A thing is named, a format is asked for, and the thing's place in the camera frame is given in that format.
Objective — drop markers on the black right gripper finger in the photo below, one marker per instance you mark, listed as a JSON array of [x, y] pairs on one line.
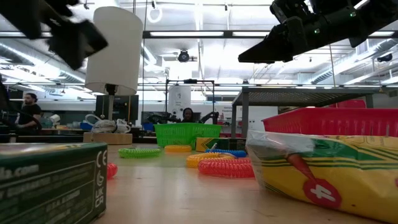
[[267, 51]]

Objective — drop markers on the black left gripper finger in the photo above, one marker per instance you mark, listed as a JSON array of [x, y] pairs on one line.
[[70, 59], [87, 40]]

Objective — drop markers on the red plastic basket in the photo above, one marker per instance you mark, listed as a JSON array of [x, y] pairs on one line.
[[339, 124]]

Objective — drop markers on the yellow green Crayola crayon box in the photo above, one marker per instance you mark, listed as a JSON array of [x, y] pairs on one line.
[[214, 144]]

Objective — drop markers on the blue coil wristband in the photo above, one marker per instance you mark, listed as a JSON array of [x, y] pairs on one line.
[[227, 153]]

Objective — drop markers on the red coil wristband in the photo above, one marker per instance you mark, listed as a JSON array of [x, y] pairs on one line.
[[244, 159], [112, 170], [227, 169]]

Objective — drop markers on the green coil wristband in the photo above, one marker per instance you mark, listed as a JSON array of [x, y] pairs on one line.
[[140, 152]]

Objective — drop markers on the dark green cardboard box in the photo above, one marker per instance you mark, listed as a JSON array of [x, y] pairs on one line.
[[49, 183]]

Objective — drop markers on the plastic-wrapped Crayola crayon pack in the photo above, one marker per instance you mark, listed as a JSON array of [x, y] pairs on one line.
[[326, 174]]

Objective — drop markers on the black background robot arm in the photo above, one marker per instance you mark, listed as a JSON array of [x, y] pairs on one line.
[[210, 115], [163, 118]]

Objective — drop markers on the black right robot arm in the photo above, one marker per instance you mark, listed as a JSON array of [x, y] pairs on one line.
[[373, 18]]

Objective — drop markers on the white shade table lamp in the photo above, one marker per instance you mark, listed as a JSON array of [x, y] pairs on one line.
[[115, 46]]

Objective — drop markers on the person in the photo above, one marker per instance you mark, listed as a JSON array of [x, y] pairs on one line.
[[29, 112], [187, 114]]

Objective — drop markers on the blue storage bin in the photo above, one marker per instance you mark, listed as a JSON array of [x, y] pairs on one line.
[[85, 126], [148, 127]]

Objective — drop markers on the black monitor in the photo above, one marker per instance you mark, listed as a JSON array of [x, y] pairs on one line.
[[124, 107]]

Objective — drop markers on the long ceiling light fixture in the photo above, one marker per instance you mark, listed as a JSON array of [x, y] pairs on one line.
[[192, 34]]

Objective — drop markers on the red storage bin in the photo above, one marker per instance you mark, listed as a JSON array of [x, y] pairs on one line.
[[348, 103]]

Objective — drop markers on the green plastic basket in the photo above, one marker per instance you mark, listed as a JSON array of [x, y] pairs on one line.
[[186, 133]]

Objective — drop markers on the black background rig frame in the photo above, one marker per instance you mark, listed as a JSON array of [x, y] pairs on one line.
[[189, 81]]

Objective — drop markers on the black ceiling-mounted camera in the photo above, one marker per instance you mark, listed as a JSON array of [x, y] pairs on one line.
[[183, 56], [385, 58]]

